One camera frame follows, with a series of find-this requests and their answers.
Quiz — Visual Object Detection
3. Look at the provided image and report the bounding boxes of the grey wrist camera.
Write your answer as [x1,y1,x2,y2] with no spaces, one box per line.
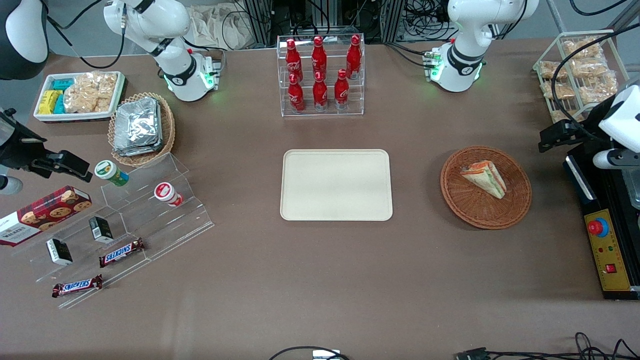
[592,148,640,171]
[0,175,24,196]

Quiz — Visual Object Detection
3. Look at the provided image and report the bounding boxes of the yellow snack packet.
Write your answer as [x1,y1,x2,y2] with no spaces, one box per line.
[38,90,63,115]

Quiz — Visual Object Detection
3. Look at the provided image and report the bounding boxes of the small black box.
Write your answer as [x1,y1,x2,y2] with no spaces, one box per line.
[89,216,114,244]
[46,238,74,266]

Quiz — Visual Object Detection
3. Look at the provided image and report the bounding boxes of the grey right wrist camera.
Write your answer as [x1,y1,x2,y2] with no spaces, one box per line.
[0,175,24,196]

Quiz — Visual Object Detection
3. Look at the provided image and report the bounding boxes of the red cola bottle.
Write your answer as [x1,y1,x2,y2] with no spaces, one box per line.
[313,71,329,112]
[288,74,305,113]
[334,69,350,111]
[346,35,362,81]
[311,36,328,81]
[285,38,304,83]

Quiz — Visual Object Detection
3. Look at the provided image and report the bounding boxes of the clear acrylic stepped stand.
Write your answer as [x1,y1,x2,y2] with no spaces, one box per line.
[10,152,216,310]

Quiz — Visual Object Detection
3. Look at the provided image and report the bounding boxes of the black cable bundle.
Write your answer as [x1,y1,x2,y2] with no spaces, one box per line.
[400,0,457,42]

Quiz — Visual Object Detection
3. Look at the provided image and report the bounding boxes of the triangle sandwich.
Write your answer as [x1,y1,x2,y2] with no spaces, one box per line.
[460,160,507,200]

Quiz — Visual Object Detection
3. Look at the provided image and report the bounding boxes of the red yogurt cup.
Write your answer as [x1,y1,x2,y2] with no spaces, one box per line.
[154,182,184,208]

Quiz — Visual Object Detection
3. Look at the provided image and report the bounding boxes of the white wire rack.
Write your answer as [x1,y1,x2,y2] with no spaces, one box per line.
[532,30,632,124]

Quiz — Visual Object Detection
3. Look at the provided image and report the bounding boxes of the black machine yellow panel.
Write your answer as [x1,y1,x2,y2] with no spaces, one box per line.
[563,90,640,301]

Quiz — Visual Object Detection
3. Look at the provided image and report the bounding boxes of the beige plastic tray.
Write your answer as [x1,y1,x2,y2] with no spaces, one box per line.
[280,149,394,222]

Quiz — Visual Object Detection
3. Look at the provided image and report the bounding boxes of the black arched cable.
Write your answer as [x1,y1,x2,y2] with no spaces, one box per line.
[268,346,351,360]

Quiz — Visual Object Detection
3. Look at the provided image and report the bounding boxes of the beige cloth bag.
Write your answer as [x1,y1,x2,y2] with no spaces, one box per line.
[189,4,253,51]

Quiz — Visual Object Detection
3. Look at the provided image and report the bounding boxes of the red tartan cookie box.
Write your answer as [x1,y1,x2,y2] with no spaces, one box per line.
[0,185,93,247]

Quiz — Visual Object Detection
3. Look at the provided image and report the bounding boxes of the thick black looping cable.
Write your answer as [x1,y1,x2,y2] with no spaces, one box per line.
[550,22,640,143]

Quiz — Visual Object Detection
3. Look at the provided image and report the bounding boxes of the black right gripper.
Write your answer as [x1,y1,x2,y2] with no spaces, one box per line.
[0,109,94,182]

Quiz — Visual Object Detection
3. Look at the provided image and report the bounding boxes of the brown Snickers bar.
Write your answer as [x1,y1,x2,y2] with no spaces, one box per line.
[51,274,104,299]
[98,238,146,269]

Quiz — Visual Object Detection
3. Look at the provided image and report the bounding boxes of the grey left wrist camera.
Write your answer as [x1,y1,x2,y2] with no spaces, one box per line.
[592,148,640,171]

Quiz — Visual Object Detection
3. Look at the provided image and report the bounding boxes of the silver foil packet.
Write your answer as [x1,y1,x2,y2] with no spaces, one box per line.
[113,141,164,157]
[114,97,164,149]

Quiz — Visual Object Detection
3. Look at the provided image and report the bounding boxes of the green yogurt cup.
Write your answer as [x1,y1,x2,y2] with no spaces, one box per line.
[94,160,130,187]

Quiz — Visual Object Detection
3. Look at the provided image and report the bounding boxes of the oval light wicker basket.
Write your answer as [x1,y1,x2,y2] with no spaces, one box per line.
[108,92,176,167]

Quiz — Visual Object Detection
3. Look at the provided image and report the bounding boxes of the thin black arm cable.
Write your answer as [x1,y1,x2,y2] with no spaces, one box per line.
[45,0,128,70]

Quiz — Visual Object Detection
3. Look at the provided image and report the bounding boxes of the white rectangular dish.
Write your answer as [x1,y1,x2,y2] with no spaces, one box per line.
[33,71,127,123]

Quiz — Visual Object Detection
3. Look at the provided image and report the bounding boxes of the aluminium frame post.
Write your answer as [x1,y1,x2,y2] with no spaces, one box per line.
[244,0,274,47]
[380,0,406,44]

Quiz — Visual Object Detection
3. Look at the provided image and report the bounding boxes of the tangled black cables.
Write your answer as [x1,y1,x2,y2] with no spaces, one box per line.
[487,332,640,360]

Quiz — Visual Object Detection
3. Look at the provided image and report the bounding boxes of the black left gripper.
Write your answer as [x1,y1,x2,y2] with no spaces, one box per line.
[538,97,613,153]

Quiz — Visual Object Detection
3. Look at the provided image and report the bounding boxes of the clear rice cracker bag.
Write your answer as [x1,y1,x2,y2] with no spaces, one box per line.
[63,72,119,114]

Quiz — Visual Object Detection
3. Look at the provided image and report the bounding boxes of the round brown wicker basket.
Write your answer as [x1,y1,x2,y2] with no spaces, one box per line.
[440,145,532,230]

